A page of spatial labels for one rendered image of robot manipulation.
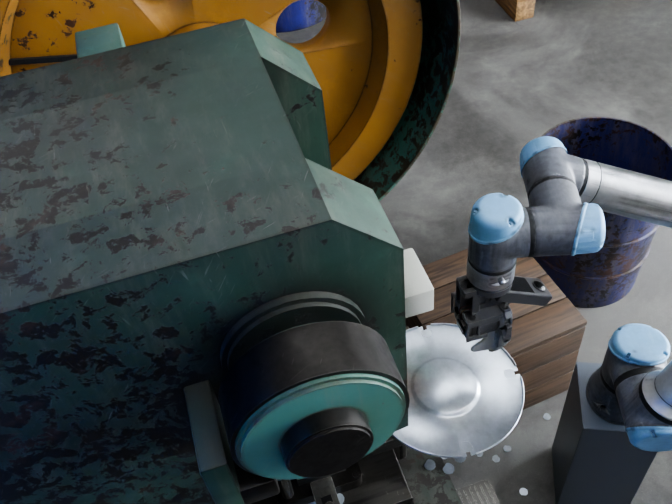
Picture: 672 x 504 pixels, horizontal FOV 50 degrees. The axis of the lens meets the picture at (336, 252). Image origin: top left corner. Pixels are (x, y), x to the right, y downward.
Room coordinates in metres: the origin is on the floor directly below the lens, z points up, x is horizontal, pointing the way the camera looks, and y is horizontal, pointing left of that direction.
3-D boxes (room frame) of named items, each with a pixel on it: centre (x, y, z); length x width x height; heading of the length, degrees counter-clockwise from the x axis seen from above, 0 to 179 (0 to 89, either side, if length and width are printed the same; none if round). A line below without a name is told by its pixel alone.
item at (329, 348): (0.41, 0.07, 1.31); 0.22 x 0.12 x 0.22; 102
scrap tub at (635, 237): (1.58, -0.84, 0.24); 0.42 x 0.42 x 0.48
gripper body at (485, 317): (0.73, -0.23, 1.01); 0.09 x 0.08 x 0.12; 101
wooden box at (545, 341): (1.23, -0.40, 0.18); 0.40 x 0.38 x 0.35; 107
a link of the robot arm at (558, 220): (0.73, -0.34, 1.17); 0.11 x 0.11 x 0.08; 84
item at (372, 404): (0.66, 0.10, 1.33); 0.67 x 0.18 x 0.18; 12
